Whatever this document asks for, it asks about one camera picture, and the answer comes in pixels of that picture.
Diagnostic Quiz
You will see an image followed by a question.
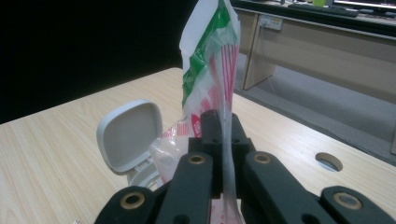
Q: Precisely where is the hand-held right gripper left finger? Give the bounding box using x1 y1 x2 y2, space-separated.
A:
188 109 224 200

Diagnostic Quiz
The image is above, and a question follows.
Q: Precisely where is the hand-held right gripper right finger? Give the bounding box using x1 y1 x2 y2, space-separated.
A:
229 112 257 200

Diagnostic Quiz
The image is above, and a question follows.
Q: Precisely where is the white lidded jar with handle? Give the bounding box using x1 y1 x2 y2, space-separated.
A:
95 98 164 191

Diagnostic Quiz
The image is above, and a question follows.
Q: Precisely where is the pink printed plastic bag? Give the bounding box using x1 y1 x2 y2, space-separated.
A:
148 0 243 224

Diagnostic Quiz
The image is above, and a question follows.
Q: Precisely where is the white power socket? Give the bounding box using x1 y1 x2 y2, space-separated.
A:
259 14 285 32

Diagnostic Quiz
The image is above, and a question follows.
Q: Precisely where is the light wooden desk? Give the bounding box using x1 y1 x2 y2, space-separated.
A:
232 0 396 105

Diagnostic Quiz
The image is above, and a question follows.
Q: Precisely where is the black keyboard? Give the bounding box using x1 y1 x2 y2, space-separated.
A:
287 2 361 19

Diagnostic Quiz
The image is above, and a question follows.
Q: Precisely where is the green object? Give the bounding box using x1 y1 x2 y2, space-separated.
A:
312 0 335 8

